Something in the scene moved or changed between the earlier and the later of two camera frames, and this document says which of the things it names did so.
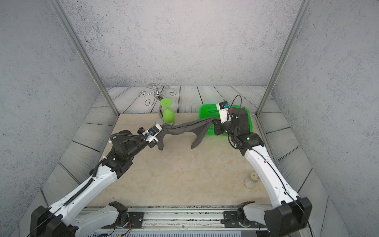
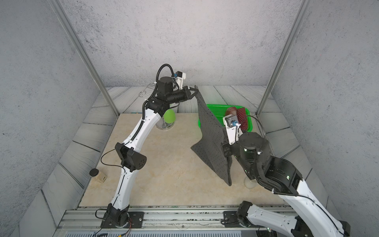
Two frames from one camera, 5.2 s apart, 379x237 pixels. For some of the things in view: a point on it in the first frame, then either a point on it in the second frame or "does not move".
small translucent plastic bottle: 250,181 does not move
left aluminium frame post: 65,22 does not move
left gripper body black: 136,142 → 177,96
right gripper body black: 227,128 → 230,150
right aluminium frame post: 303,10 does not move
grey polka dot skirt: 198,125 → 209,143
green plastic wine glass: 169,115 does not move
